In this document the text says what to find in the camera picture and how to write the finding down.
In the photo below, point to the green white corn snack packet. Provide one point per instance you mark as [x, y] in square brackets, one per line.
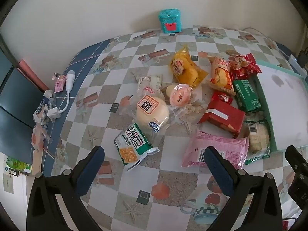
[132, 144]

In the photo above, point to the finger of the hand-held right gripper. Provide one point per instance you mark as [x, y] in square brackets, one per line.
[296, 160]

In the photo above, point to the reddish brown board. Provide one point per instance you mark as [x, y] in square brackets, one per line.
[33, 74]

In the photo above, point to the small pink bun packet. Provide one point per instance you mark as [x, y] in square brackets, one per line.
[180, 95]

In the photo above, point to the white tray with teal rim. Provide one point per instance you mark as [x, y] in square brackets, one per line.
[284, 101]

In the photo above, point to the crumpled blue white wrappers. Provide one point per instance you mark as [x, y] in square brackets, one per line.
[43, 108]

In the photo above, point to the checked printed tablecloth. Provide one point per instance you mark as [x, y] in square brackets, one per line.
[134, 60]

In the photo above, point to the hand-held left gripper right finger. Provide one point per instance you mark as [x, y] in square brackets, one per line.
[219, 170]

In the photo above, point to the orange striped snack packet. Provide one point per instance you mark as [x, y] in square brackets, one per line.
[221, 74]

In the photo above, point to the white bread packet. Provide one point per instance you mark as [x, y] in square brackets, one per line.
[149, 84]

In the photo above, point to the red flower print snack bag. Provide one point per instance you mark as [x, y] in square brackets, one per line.
[244, 66]

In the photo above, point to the teal tin box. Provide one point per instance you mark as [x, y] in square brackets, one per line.
[169, 20]

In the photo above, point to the small red candy packet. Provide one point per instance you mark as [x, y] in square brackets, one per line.
[221, 98]

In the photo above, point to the crumpled orange wrapper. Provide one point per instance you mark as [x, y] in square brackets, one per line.
[38, 144]

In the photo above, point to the black charger plug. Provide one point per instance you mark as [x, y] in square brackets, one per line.
[303, 59]

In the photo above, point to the white power strip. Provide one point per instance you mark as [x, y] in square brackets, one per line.
[295, 61]

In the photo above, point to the green patterned item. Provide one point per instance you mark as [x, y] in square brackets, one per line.
[18, 164]

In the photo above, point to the red snack box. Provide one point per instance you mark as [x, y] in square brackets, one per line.
[223, 118]

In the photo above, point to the yellow snack bag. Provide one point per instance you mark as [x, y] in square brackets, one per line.
[186, 68]

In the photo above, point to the small pink sachet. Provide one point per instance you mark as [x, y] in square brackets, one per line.
[59, 84]

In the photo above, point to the dark window panel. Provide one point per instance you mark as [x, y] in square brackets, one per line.
[16, 101]

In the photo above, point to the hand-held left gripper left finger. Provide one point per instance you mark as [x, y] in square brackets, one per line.
[90, 170]

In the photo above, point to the pink snack packet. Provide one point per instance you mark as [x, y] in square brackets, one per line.
[216, 146]

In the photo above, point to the round rice cake packet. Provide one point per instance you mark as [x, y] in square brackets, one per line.
[258, 137]

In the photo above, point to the round bun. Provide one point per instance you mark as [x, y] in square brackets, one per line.
[150, 112]

